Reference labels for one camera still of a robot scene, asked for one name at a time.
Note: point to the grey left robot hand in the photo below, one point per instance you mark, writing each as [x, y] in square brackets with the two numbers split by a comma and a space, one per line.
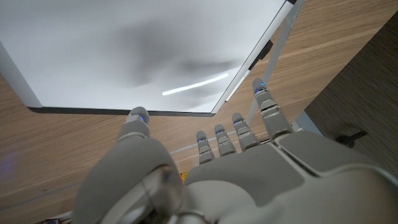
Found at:
[248, 180]

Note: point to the small whiteboard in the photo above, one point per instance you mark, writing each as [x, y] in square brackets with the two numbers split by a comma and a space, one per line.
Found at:
[124, 46]

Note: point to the white shelf cabinet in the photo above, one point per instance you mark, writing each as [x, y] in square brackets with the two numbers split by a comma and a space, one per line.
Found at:
[308, 123]

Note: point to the dark wooden door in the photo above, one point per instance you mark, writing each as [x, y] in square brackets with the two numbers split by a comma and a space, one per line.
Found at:
[367, 93]

